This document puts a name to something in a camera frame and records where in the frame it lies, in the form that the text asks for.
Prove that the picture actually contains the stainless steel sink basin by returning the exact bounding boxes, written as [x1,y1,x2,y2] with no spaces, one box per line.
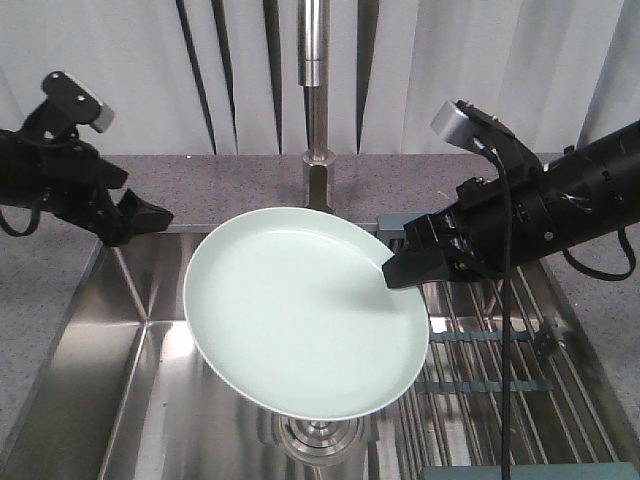
[1,226,639,479]

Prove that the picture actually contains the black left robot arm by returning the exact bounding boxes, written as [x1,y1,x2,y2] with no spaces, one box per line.
[1,130,174,247]

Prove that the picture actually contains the pale green round plate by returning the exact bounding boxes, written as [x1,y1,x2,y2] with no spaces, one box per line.
[183,207,429,421]

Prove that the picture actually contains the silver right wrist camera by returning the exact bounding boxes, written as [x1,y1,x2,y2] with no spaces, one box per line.
[431,100,515,153]

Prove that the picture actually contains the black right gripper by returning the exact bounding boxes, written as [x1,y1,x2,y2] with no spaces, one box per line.
[382,179,545,289]

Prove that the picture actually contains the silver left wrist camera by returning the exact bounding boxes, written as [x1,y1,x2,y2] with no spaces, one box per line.
[42,70,115,136]

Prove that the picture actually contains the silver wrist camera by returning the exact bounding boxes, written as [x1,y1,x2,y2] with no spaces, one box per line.
[431,100,515,153]
[42,70,115,136]

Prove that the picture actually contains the chrome kitchen faucet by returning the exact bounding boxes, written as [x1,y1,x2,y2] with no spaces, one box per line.
[297,0,335,213]

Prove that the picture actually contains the black camera cable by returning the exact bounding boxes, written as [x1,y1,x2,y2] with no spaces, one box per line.
[474,142,512,480]

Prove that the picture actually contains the white pleated curtain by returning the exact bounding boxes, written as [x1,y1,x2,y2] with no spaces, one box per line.
[1,1,639,155]

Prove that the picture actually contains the round steel sink drain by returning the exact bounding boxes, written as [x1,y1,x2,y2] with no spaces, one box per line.
[273,416,365,467]

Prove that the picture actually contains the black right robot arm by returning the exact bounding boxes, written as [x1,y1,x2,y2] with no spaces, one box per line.
[382,123,639,289]

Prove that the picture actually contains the steel wire dish rack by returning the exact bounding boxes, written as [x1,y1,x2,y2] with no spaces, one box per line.
[374,212,621,480]

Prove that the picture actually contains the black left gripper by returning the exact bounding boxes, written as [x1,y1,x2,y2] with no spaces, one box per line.
[50,144,174,246]

